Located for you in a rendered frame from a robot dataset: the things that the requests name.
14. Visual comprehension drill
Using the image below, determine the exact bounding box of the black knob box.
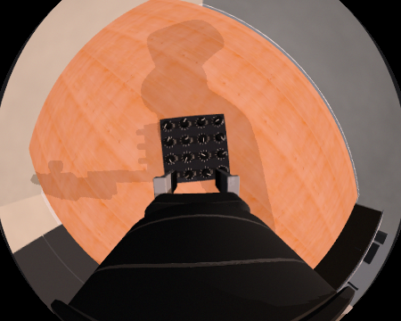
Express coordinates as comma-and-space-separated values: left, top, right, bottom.
160, 114, 230, 184

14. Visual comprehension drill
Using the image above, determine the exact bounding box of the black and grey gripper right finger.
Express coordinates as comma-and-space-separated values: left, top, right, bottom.
215, 169, 240, 196

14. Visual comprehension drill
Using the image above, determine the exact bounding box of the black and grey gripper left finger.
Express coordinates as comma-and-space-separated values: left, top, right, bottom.
153, 170, 177, 199

